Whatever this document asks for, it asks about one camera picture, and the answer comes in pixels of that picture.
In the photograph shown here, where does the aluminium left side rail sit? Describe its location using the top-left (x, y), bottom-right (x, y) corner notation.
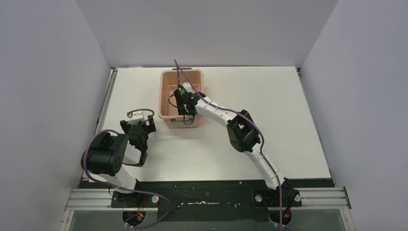
top-left (94, 67), bottom-right (118, 134)

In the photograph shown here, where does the pink plastic bin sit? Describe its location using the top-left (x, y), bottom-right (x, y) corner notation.
top-left (158, 69), bottom-right (202, 128)

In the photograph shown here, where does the aluminium rail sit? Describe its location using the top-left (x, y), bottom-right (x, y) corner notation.
top-left (94, 67), bottom-right (118, 134)
top-left (65, 188), bottom-right (351, 211)

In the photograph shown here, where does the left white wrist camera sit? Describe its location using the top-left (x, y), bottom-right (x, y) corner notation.
top-left (127, 111), bottom-right (144, 125)

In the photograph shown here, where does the aluminium front rail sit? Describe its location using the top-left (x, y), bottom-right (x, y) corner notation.
top-left (65, 188), bottom-right (351, 211)

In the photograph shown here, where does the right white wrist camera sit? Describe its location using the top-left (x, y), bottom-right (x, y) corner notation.
top-left (181, 82), bottom-right (195, 93)

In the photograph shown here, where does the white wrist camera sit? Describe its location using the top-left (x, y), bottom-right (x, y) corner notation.
top-left (181, 82), bottom-right (195, 93)
top-left (127, 111), bottom-right (144, 125)

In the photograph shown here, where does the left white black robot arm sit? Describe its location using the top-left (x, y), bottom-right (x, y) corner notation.
top-left (81, 115), bottom-right (156, 207)

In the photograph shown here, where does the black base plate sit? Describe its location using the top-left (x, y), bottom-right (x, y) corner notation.
top-left (79, 179), bottom-right (334, 227)

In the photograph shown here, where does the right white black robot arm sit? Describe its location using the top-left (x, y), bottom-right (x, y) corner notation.
top-left (173, 85), bottom-right (302, 207)

